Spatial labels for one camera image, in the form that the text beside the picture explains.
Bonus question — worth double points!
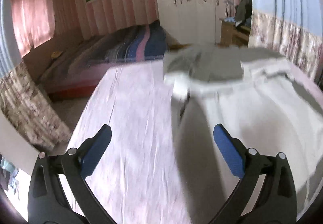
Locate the grey and white garment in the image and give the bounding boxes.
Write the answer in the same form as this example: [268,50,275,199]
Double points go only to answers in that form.
[163,47,322,218]

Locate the dark clothes pile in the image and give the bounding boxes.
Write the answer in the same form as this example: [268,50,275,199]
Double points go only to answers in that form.
[234,0,252,23]

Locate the blue floral curtain left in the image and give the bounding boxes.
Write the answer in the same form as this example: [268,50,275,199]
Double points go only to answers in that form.
[1,0,72,151]

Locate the blue floral curtain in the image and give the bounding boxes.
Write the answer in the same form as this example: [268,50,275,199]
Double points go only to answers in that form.
[1,0,72,151]
[249,0,322,80]

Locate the brown bed with blankets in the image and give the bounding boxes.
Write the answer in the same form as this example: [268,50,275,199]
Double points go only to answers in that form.
[22,20,182,101]

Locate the yellow toy on bed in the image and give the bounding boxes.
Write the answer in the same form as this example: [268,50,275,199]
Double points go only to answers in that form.
[51,51,63,60]

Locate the wooden side table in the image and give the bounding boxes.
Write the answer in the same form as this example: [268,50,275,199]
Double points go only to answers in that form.
[219,18,250,47]

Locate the striped blue pink blanket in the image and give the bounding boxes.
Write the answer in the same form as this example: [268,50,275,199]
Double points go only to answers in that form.
[104,20,168,63]

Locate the blue floral curtain right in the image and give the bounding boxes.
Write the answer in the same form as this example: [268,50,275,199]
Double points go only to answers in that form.
[249,0,322,80]

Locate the pink window curtain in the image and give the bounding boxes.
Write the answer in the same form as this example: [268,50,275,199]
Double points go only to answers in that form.
[11,0,55,56]

